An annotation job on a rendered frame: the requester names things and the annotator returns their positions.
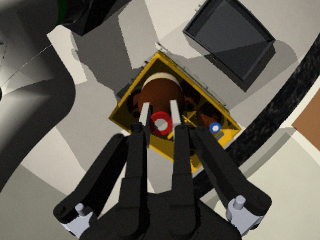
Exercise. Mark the grey flat rail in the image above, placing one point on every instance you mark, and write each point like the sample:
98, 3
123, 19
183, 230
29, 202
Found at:
119, 96

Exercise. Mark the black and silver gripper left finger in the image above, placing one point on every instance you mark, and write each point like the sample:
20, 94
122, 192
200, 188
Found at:
75, 213

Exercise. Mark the brown glass bottle with white label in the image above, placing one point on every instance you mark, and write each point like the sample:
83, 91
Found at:
208, 115

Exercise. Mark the yellow wooden crate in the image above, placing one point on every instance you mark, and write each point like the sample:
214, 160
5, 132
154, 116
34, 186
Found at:
162, 143

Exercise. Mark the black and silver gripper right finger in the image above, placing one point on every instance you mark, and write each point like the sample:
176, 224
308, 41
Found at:
245, 204

